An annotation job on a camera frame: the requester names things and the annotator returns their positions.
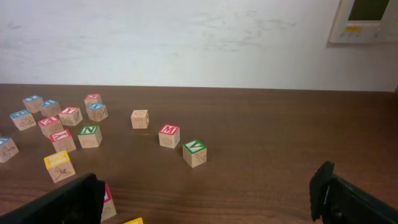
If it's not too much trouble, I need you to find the blue L block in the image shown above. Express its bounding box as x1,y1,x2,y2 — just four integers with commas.
22,95,44,113

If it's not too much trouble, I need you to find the green V block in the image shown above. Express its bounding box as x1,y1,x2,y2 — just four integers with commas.
183,139,207,168

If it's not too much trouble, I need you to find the green N block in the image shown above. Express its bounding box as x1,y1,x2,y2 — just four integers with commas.
78,125,102,149

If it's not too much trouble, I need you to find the red C block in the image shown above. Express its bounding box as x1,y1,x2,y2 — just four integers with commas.
84,93,102,106

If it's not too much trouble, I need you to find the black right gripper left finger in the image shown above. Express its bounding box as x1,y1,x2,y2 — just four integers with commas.
1,173,106,223

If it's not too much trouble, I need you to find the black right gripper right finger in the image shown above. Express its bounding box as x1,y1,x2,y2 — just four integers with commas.
309,161,397,224

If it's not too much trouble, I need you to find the red E block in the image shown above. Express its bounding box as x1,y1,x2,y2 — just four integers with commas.
38,116,64,138

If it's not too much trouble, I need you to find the blue X block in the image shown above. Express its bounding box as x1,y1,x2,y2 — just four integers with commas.
86,102,108,122

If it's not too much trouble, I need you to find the red Y tilted block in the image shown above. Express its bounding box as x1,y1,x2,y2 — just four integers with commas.
50,129,76,152

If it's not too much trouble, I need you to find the yellow 8 block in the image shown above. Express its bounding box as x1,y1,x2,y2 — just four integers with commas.
44,151,76,183

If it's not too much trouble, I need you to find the red 3 block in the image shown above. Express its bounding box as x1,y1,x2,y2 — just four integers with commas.
101,184,117,222

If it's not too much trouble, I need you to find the white wall control panel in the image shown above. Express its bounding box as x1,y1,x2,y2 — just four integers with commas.
328,0,397,44

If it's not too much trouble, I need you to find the plain wooden block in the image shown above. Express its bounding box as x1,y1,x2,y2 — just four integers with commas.
131,110,149,129

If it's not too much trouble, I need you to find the blue T block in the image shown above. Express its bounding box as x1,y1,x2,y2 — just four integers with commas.
0,137,19,163

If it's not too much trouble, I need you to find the red Y upright block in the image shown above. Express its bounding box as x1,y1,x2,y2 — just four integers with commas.
58,107,83,126

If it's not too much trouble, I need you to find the blue H block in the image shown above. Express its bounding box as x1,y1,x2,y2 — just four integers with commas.
10,110,37,131

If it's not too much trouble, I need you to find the yellow S block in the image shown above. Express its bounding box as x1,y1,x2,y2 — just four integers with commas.
123,217,144,224

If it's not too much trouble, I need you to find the blue D block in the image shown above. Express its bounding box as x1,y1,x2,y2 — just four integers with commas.
39,100,62,117

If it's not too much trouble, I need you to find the red M block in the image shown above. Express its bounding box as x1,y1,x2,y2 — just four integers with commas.
159,124,180,149

